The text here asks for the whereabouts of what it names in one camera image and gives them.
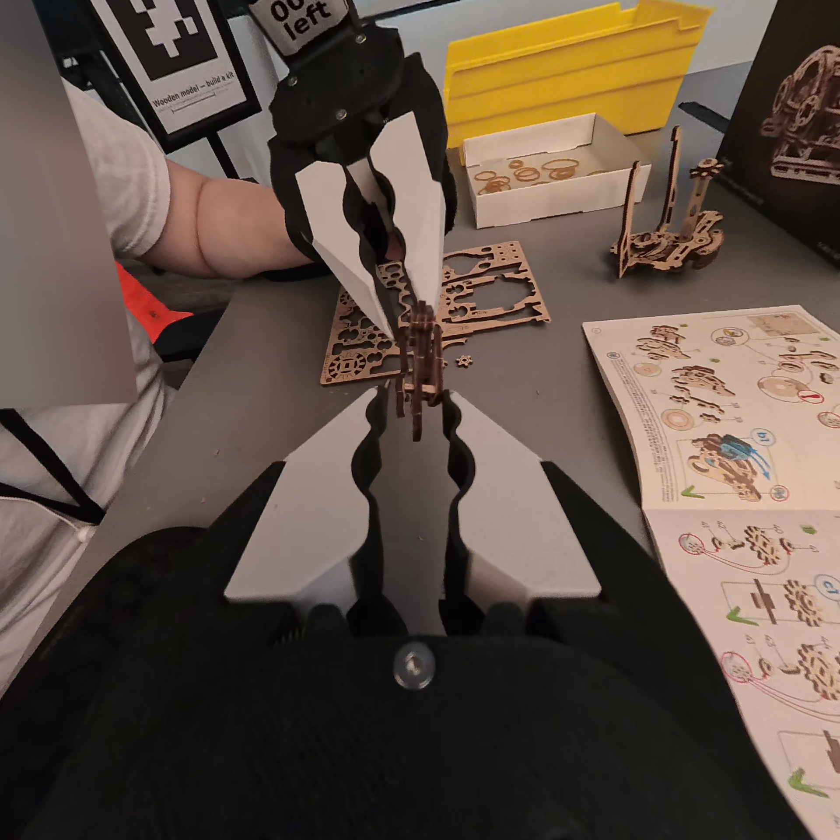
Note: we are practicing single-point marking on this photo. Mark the pile of rubber bands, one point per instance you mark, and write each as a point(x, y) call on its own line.
point(523, 173)

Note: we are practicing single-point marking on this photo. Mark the white cardboard tray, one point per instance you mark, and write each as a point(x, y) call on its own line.
point(525, 203)

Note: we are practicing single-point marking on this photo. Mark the small wooden gear assembly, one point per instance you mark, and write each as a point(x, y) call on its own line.
point(420, 367)

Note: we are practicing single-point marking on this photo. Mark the framed marker sign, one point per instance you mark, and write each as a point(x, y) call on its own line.
point(184, 79)

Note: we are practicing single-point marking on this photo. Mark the person's left hand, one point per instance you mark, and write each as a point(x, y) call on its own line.
point(396, 248)

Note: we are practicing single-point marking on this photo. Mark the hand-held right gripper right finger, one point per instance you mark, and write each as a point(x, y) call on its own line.
point(525, 525)

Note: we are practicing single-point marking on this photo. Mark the person's left forearm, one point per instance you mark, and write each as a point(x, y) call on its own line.
point(223, 223)

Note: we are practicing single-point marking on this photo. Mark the open instruction booklet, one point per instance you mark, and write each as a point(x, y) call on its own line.
point(722, 459)

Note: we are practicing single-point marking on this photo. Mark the laser-cut wooden sheet with gear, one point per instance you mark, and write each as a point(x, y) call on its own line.
point(338, 328)

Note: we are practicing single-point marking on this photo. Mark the orange cloth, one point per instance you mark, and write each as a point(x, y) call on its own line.
point(148, 308)

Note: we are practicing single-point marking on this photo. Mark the black model kit box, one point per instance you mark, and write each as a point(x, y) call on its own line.
point(787, 98)

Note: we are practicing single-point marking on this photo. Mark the partly built wooden model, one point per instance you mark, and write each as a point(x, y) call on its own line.
point(656, 253)

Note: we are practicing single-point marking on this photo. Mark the black sign stand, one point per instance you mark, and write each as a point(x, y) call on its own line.
point(223, 154)

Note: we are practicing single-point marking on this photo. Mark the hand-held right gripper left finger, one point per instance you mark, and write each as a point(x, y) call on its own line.
point(295, 525)

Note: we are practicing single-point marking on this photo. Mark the yellow plastic bin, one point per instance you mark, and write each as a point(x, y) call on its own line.
point(558, 72)

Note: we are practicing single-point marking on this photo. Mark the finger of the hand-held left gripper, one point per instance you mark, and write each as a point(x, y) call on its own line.
point(328, 223)
point(420, 197)

